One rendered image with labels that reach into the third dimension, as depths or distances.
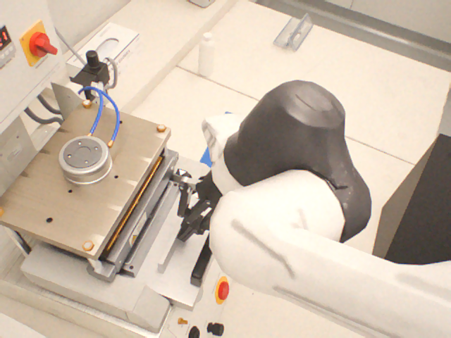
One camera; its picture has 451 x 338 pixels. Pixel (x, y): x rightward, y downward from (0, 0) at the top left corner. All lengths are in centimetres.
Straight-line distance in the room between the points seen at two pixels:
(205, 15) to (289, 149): 122
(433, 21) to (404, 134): 183
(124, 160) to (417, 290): 52
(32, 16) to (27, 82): 10
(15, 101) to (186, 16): 97
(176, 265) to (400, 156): 82
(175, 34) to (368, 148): 75
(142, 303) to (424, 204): 62
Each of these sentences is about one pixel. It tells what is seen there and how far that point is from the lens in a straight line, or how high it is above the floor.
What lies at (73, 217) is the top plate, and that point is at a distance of 65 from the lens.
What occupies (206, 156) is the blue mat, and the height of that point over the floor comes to 75.
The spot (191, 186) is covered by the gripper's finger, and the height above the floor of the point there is 116.
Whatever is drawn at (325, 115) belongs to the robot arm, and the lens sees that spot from 41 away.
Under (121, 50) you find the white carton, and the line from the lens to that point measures 131.
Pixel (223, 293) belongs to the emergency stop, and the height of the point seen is 80.
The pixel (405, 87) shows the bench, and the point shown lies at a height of 75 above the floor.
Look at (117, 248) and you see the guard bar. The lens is 68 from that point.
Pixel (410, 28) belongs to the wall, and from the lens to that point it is 319.
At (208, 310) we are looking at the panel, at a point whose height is 81.
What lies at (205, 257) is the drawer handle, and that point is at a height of 101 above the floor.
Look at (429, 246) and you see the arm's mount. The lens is 99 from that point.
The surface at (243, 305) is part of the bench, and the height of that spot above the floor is 75.
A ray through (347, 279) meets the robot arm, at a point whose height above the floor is 138.
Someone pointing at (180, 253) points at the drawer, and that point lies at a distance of 76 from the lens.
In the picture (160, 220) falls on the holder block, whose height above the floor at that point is 100.
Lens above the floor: 166
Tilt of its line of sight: 54 degrees down
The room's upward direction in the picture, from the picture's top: 7 degrees clockwise
